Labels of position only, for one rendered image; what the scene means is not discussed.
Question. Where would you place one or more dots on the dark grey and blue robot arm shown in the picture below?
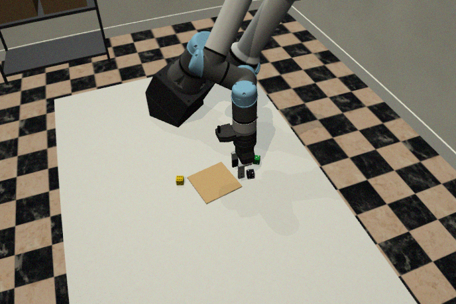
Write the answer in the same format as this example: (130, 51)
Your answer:
(213, 56)

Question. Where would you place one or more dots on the green die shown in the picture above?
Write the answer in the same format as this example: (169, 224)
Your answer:
(257, 160)

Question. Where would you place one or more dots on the black die with white pips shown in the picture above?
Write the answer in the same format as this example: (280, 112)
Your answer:
(250, 174)

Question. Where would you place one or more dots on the tan square mat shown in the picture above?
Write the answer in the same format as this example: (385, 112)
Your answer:
(214, 182)

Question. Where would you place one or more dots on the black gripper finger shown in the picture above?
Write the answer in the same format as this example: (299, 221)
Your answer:
(234, 159)
(241, 170)

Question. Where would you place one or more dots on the yellow die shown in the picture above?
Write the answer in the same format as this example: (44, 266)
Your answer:
(179, 180)

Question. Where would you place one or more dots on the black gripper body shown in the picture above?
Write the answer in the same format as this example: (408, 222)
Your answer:
(244, 137)

